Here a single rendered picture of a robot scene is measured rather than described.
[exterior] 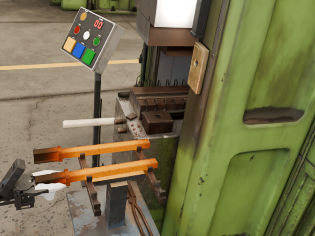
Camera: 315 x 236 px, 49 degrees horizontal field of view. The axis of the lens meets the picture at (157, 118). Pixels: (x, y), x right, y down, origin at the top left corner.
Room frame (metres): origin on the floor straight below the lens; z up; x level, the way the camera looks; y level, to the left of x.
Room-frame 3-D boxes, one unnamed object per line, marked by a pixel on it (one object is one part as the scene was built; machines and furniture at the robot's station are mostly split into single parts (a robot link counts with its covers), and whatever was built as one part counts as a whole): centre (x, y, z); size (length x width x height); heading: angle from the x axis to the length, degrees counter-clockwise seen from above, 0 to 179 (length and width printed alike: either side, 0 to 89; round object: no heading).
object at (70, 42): (1.88, 0.57, 1.01); 0.07 x 0.05 x 0.07; 47
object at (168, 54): (1.49, -0.12, 1.24); 0.30 x 0.07 x 0.06; 112
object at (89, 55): (1.75, 0.42, 1.01); 0.07 x 0.05 x 0.07; 47
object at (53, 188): (0.76, 0.30, 0.96); 0.09 x 0.03 x 0.06; 103
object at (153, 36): (1.50, -0.08, 1.32); 0.42 x 0.20 x 0.10; 112
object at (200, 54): (1.17, -0.12, 1.27); 0.09 x 0.02 x 0.17; 22
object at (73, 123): (1.70, 0.33, 0.62); 0.44 x 0.05 x 0.05; 112
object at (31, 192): (0.75, 0.34, 0.98); 0.09 x 0.05 x 0.02; 103
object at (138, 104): (1.50, -0.08, 0.96); 0.42 x 0.20 x 0.09; 112
